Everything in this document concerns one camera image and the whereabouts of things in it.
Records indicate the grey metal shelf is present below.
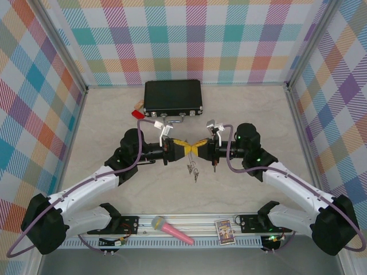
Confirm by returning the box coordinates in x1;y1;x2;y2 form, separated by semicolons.
37;247;345;275

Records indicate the black briefcase with metal handle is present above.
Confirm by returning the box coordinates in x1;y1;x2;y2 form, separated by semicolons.
143;79;205;124

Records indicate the aluminium side rail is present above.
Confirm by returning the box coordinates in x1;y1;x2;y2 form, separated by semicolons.
50;87;88;215
286;82;327;212

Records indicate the small printed card box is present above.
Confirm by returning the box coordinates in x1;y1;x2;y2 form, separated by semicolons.
214;219;236;246

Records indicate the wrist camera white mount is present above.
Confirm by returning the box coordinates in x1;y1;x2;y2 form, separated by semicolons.
205;119;227;147
153;120;173;147

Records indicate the wide aluminium frame rail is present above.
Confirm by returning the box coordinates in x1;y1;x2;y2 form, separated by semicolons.
30;211;349;238

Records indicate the pink toy microphone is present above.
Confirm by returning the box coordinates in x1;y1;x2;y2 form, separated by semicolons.
151;215;195;246

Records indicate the metal keyring plate with rings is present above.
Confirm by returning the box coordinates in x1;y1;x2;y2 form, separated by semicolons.
185;153;201;184

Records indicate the small connector with wires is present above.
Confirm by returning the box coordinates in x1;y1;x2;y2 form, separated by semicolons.
98;236;128;257
261;234;284;254

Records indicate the aluminium frame post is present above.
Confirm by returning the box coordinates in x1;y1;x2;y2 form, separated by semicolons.
285;0;339;91
33;0;88;94

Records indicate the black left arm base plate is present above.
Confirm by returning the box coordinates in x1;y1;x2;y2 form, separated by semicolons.
87;215;140;236

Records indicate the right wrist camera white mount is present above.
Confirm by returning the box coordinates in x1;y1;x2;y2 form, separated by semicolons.
205;119;227;147

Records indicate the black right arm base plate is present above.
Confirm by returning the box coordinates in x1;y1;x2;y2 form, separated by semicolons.
239;214;294;234

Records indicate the perforated grey cable duct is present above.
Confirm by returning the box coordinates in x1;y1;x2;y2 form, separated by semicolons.
45;237;264;249

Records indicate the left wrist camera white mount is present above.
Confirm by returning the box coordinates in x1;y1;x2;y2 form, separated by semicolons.
153;120;173;147

